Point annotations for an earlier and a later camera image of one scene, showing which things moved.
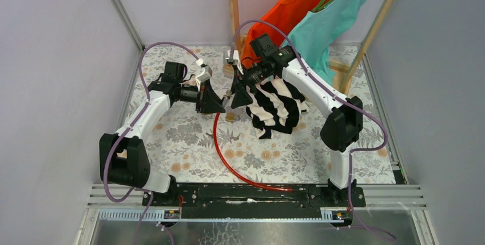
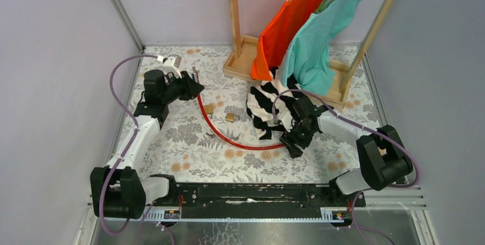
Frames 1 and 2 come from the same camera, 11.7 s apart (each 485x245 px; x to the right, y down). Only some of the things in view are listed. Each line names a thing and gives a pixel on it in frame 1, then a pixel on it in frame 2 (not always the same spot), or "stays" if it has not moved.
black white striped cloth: (275, 104) stays
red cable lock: (230, 170) to (221, 138)
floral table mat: (191, 143) stays
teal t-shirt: (317, 30) stays
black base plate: (245, 196) stays
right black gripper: (238, 88) to (289, 138)
